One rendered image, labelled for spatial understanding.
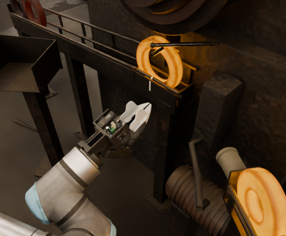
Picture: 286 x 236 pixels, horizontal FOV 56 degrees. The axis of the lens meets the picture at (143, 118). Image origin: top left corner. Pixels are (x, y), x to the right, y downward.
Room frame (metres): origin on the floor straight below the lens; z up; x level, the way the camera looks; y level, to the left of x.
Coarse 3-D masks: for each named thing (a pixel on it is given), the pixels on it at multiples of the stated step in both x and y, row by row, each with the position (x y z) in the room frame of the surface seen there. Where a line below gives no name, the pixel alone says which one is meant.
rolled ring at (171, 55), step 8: (144, 40) 0.78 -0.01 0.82; (152, 40) 0.76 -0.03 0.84; (160, 40) 0.75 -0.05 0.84; (144, 48) 0.78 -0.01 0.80; (152, 48) 0.76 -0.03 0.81; (168, 48) 0.72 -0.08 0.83; (136, 56) 0.81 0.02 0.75; (144, 56) 0.80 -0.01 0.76; (168, 56) 0.71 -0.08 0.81; (176, 56) 0.71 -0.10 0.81; (144, 64) 0.79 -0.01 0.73; (168, 64) 0.71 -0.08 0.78; (176, 64) 0.70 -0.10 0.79; (152, 72) 0.79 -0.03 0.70; (176, 72) 0.69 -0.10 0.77; (160, 80) 0.75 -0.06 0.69; (168, 80) 0.70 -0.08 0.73; (176, 80) 0.69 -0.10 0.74
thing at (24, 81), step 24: (0, 48) 1.03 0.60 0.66; (24, 48) 1.02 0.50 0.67; (48, 48) 0.92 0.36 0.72; (0, 72) 0.96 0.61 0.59; (24, 72) 0.94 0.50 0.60; (48, 72) 0.88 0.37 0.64; (24, 96) 0.88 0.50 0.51; (48, 120) 0.90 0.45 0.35; (48, 144) 0.88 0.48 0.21; (48, 168) 0.88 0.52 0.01
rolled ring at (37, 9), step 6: (24, 0) 1.43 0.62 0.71; (30, 0) 1.37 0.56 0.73; (36, 0) 1.37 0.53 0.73; (24, 6) 1.45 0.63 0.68; (30, 6) 1.46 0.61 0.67; (36, 6) 1.35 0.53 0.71; (30, 12) 1.45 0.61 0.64; (36, 12) 1.35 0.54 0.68; (42, 12) 1.35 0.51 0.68; (30, 18) 1.43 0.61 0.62; (42, 18) 1.34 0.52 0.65; (42, 24) 1.34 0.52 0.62
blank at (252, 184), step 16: (240, 176) 0.35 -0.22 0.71; (256, 176) 0.31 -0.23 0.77; (272, 176) 0.31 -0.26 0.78; (240, 192) 0.33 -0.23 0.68; (256, 192) 0.29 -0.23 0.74; (272, 192) 0.27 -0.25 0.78; (256, 208) 0.29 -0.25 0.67; (272, 208) 0.24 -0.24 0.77; (256, 224) 0.25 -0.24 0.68; (272, 224) 0.22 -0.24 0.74
